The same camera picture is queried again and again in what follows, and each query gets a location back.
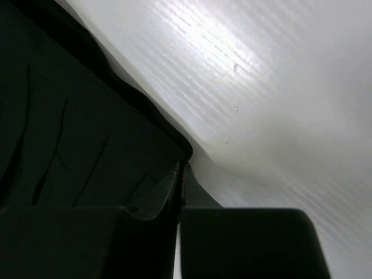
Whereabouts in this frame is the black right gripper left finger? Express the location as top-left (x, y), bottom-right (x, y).
top-left (1, 165), bottom-right (180, 278)

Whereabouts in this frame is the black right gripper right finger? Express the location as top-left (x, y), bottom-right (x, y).
top-left (180, 165), bottom-right (331, 278)

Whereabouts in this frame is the black skirt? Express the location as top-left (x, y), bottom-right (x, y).
top-left (1, 1), bottom-right (192, 219)

